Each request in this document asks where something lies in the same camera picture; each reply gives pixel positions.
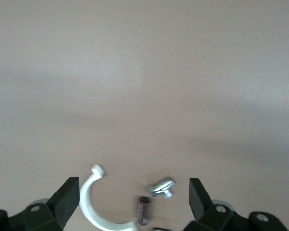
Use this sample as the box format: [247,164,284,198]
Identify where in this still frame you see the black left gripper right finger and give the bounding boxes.
[183,178,287,231]

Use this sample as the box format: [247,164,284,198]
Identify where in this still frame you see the small brown block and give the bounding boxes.
[136,196,151,226]

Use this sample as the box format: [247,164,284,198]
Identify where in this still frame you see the silver metal T-bolt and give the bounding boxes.
[148,177,176,199]

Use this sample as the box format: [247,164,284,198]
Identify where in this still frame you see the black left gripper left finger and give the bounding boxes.
[0,177,80,231]

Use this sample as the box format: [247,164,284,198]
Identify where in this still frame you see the white half-round pipe clamp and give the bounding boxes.
[79,164,140,231]

